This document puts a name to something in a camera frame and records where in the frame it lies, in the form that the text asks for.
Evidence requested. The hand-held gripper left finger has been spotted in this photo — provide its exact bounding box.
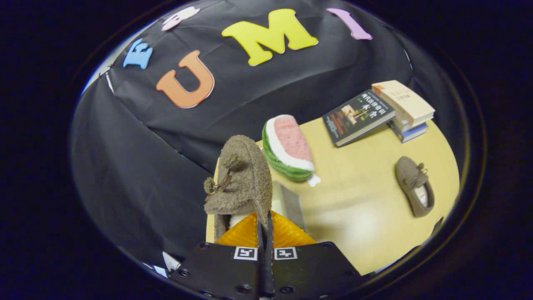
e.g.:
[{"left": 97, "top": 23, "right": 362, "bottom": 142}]
[{"left": 171, "top": 212, "right": 267, "bottom": 300}]

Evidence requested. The watermelon slice plush toy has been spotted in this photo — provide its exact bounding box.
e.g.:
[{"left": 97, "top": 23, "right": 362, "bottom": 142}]
[{"left": 262, "top": 115, "right": 321, "bottom": 187}]

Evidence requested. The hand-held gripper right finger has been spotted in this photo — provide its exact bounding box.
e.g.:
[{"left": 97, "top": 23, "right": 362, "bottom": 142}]
[{"left": 266, "top": 212, "right": 362, "bottom": 300}]

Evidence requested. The brown fuzzy shoe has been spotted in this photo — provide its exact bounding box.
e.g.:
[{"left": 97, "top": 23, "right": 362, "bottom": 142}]
[
  {"left": 395, "top": 156, "right": 435, "bottom": 218},
  {"left": 203, "top": 135, "right": 273, "bottom": 242}
]

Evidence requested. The black cover book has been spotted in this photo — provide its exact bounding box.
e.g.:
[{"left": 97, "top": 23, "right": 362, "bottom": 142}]
[{"left": 322, "top": 89, "right": 396, "bottom": 148}]

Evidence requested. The grey storage box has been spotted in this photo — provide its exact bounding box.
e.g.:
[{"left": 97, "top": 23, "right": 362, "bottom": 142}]
[{"left": 206, "top": 157, "right": 307, "bottom": 244}]

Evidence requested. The grey cover book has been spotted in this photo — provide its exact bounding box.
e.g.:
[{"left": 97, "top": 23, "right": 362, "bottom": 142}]
[{"left": 387, "top": 117, "right": 413, "bottom": 135}]

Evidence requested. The beige cover book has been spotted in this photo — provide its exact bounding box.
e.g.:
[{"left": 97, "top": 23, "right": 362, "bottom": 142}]
[{"left": 371, "top": 80, "right": 436, "bottom": 128}]

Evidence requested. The blue cover book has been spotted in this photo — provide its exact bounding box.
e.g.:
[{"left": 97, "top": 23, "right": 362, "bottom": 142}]
[{"left": 396, "top": 123, "right": 428, "bottom": 144}]

